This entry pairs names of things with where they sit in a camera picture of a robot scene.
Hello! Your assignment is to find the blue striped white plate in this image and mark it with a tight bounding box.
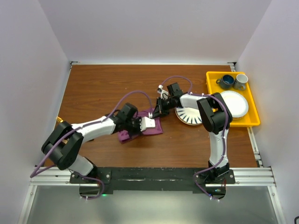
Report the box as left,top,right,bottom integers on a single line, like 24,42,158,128
175,107,202,126

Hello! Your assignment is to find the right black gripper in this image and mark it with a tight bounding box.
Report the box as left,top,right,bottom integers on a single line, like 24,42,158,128
152,98,175,119

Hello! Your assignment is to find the aluminium frame rail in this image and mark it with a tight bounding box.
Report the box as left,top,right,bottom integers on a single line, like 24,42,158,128
19,64,284,224

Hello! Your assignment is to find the purple cloth napkin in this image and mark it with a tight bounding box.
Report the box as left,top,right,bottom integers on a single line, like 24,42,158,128
118,118,163,144

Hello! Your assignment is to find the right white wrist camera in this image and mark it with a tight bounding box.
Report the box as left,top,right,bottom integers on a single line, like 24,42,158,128
157,85,169,100

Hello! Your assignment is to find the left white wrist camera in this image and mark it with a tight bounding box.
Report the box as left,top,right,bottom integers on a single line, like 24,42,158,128
140,112,156,132

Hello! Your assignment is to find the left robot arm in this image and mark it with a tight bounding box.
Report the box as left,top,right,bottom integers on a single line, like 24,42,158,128
41,103,145,183

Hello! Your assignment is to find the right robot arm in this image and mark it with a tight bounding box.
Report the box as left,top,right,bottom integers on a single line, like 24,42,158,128
152,83,233,183

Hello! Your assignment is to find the white plate in tray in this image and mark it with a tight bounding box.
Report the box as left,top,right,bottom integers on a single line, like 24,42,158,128
221,91,249,119

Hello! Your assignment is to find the white grey mug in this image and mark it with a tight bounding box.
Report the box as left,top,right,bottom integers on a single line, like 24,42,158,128
233,74,248,91

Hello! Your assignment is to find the yellow plastic tray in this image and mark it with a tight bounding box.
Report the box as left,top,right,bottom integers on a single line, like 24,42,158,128
206,71,260,127

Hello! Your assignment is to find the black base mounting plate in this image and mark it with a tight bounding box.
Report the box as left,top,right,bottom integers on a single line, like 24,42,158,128
70,167,236,199

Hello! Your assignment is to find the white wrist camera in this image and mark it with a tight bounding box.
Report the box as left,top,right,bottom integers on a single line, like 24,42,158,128
157,85,169,100
140,112,156,132

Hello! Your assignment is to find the blue grey bowl cup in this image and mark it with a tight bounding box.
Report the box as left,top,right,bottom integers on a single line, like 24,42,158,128
216,74,235,90

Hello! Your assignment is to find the gold fork green handle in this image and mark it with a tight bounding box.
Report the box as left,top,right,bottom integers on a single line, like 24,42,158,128
56,117,64,124

